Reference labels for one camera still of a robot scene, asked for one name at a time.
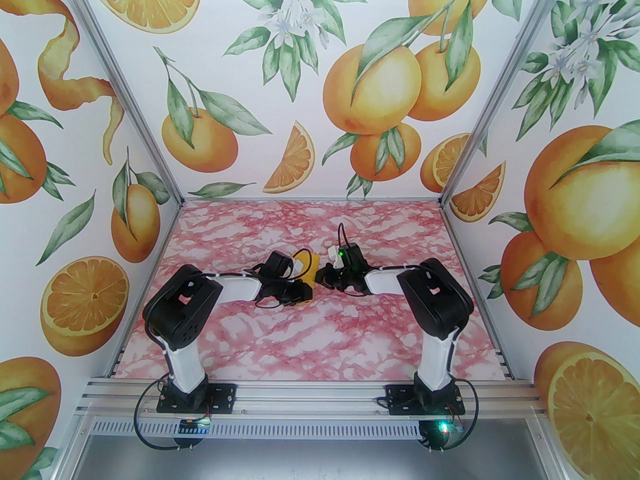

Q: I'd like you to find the yellow paper sheet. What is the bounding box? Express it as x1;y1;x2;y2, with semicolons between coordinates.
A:
291;249;322;306

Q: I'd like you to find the perforated metal strip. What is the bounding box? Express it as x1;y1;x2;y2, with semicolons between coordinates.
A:
87;418;426;439

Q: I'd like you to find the grey metal shelf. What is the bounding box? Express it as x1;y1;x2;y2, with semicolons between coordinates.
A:
75;435;551;480

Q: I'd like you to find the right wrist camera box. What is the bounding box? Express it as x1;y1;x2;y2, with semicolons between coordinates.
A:
330;241;364;274

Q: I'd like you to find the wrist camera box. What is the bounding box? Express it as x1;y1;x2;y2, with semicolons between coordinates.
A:
330;241;364;274
263;250;307;281

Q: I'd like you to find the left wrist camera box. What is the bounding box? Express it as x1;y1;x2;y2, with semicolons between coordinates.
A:
263;250;307;281

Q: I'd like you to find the aluminium back rail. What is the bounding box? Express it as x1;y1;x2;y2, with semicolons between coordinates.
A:
181;196;445;204

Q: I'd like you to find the aluminium mounting rail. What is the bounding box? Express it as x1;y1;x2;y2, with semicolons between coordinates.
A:
75;377;547;421

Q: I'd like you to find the aluminium side rail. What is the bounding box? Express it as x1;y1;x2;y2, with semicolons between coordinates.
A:
440;203;516;381
102;203;185;379

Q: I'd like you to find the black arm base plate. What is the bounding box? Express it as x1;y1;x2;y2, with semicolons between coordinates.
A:
156;382;237;414
385;384;467;415

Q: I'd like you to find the black base cable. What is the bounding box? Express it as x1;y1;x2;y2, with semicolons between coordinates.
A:
422;383;483;454
130;384;211;453

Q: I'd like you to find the aluminium frame post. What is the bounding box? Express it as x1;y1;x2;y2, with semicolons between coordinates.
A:
52;0;186;210
437;0;576;210

